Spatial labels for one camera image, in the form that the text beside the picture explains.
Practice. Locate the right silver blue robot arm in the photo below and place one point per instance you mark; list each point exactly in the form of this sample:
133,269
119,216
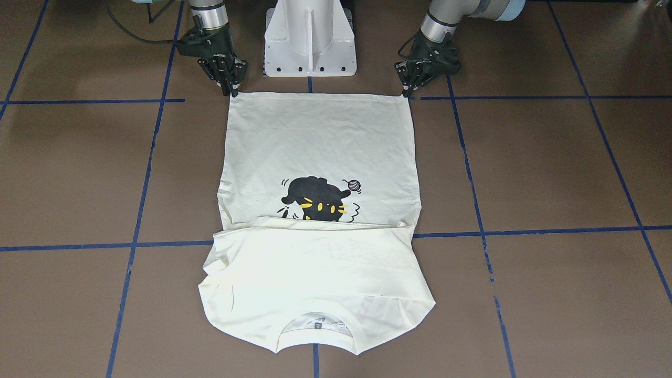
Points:
209,15

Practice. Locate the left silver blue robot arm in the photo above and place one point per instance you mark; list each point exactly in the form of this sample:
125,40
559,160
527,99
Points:
443,17

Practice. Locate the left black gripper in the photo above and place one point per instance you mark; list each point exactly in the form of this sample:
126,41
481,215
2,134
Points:
431,51

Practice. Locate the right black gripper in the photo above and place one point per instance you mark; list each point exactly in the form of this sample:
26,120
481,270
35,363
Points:
219,47

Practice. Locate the cream long-sleeve cat shirt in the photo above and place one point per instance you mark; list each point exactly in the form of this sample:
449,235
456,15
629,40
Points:
319,200

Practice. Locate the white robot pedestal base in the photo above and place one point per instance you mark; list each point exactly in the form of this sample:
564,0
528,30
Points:
309,39

